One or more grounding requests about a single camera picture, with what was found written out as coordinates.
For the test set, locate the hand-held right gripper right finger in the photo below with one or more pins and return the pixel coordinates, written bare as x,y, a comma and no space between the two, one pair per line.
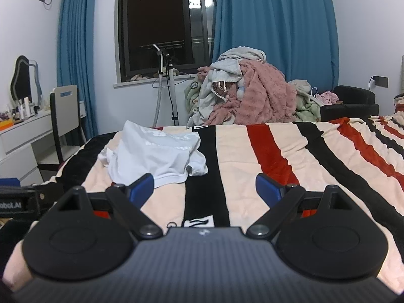
266,187

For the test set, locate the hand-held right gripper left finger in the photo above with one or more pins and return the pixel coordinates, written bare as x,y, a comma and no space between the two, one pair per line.
143,187

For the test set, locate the light blue t-shirt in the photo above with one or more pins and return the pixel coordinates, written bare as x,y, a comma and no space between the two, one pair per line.
151,151

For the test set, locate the striped fleece blanket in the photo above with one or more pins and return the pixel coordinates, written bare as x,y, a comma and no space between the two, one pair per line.
240,164

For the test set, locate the white dressing table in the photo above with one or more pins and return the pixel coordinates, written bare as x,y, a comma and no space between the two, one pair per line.
19,139

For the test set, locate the orange box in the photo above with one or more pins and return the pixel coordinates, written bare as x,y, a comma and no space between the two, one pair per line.
6,125

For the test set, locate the pale green fleece cloth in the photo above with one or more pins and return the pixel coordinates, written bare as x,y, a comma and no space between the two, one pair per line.
307,110

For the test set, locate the pink fluffy blanket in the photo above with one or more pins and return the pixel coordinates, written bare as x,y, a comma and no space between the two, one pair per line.
268,94

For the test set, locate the row of cosmetic bottles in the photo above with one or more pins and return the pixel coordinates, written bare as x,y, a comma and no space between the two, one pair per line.
25,107

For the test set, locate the garment steamer stand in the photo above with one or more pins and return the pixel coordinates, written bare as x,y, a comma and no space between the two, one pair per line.
172,94

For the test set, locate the off-white garment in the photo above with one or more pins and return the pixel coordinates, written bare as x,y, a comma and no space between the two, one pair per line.
299,86

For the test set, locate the green printed blanket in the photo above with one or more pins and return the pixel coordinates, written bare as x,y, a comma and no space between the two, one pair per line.
192,91

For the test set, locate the small pink garment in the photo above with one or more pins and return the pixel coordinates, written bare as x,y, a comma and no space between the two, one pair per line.
326,97

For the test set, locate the small beige cloth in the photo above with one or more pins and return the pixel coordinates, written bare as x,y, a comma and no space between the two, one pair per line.
139,77

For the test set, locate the black armchair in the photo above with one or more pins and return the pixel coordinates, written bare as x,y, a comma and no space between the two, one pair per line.
350,104

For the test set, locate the wavy mirror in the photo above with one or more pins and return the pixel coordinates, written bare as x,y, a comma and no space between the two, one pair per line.
22,79

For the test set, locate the grey hoodie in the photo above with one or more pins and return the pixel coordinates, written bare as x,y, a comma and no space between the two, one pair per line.
221,72

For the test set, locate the cream garment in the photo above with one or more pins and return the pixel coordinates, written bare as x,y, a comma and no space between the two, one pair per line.
243,53

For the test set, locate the blue curtain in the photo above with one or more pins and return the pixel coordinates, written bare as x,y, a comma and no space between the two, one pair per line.
75,53
277,15

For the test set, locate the white chair with dark frame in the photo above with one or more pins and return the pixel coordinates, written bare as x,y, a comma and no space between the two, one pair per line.
64,113

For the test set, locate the black wall socket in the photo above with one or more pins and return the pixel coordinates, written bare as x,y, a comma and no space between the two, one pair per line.
380,81

